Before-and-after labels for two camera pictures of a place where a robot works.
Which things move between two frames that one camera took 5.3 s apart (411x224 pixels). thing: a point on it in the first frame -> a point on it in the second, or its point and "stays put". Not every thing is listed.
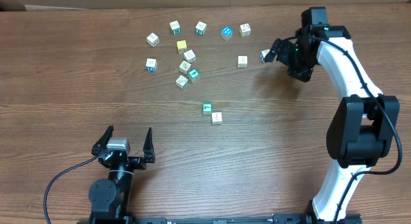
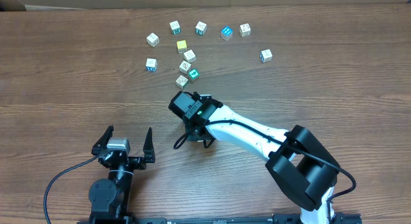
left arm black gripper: (123, 159) stays put
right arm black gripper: (287, 52) -> (195, 133)
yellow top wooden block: (182, 46) stays put
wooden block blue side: (263, 54) stays put
